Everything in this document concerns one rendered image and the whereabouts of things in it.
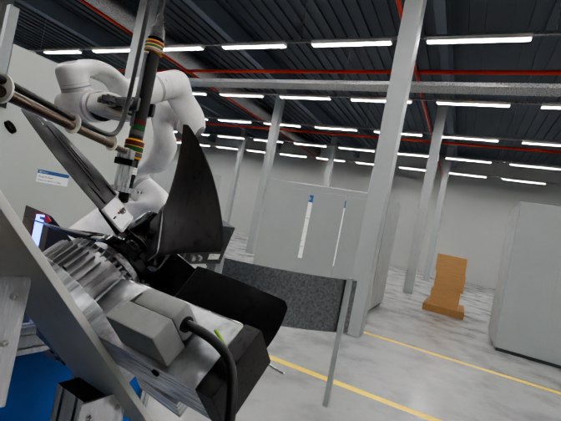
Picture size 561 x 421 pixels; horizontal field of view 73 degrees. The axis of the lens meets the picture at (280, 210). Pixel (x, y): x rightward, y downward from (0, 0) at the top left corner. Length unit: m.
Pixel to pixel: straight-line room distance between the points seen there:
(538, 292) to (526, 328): 0.55
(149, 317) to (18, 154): 2.31
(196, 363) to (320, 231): 6.58
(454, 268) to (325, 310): 6.05
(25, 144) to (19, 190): 0.28
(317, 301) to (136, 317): 2.36
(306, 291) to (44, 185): 1.90
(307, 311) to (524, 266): 4.41
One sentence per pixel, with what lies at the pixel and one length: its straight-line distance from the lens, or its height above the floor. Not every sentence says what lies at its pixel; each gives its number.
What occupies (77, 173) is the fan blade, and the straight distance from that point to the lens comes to 0.84.
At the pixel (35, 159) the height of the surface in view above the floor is 1.37.
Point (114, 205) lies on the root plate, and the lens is 0.90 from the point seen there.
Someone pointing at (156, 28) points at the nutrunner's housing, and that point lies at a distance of 1.04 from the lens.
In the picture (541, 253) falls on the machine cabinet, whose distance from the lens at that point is 6.72.
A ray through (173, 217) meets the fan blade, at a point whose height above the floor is 1.27.
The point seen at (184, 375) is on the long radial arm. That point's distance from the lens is 0.57.
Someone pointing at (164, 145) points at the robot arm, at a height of 1.50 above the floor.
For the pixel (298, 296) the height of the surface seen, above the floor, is 0.78.
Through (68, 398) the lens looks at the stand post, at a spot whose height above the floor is 0.90.
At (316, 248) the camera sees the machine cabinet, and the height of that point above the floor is 0.89.
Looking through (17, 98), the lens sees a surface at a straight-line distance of 0.57.
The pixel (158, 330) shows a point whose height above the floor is 1.13.
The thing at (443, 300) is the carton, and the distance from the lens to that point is 8.81.
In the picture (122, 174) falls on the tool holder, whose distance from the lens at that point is 0.94.
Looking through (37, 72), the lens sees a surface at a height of 1.90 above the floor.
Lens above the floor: 1.31
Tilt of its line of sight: 1 degrees up
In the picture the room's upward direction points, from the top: 11 degrees clockwise
